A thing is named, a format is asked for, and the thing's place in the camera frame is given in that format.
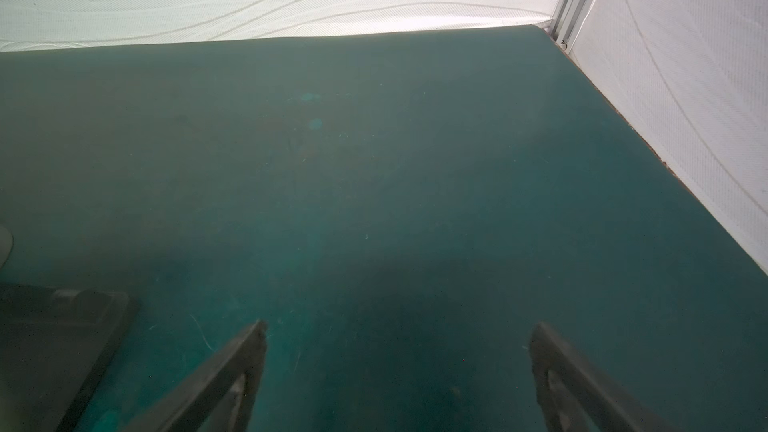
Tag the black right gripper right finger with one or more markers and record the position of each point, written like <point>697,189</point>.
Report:
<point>573,394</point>

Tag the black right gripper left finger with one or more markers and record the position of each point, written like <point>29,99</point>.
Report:
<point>217,396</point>

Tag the black folding phone stand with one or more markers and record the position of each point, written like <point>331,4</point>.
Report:
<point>56,345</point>

